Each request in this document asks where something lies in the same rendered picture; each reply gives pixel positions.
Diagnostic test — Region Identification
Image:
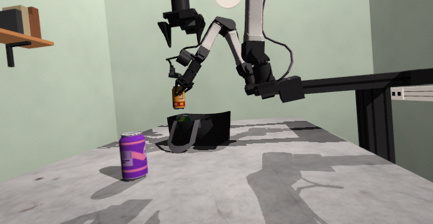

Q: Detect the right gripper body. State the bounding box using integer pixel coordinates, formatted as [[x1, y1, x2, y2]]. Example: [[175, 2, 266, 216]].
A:
[[170, 67, 196, 87]]

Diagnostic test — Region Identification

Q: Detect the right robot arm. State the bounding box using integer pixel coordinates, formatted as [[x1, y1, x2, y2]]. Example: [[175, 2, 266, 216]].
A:
[[176, 16, 255, 87]]

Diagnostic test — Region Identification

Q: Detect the orange drink can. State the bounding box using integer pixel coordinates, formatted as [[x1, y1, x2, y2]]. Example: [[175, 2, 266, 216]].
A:
[[172, 86, 185, 109]]

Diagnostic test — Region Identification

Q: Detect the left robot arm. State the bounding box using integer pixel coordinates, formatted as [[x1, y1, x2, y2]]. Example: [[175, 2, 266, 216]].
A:
[[180, 0, 278, 89]]

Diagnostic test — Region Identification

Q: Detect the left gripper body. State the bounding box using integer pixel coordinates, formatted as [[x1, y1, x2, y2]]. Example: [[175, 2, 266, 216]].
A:
[[163, 0, 204, 28]]

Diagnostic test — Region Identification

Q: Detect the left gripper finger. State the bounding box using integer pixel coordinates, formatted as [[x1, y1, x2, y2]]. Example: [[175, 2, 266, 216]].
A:
[[195, 16, 206, 44], [158, 21, 171, 48]]

